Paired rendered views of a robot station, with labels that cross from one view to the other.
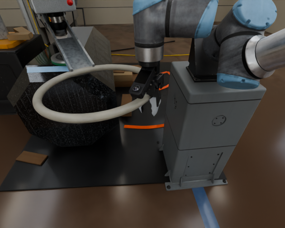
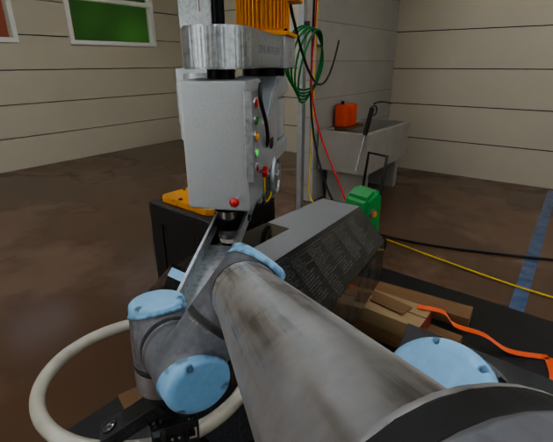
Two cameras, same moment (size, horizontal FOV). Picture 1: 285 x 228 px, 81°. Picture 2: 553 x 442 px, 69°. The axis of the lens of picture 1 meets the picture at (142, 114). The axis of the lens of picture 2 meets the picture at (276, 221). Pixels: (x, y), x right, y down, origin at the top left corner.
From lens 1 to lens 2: 0.67 m
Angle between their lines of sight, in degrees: 40
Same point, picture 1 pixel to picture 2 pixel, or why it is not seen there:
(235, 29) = not seen: hidden behind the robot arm
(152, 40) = (140, 366)
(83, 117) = (39, 426)
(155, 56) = (146, 390)
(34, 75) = (172, 284)
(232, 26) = not seen: hidden behind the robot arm
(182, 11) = (151, 353)
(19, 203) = not seen: outside the picture
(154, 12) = (136, 331)
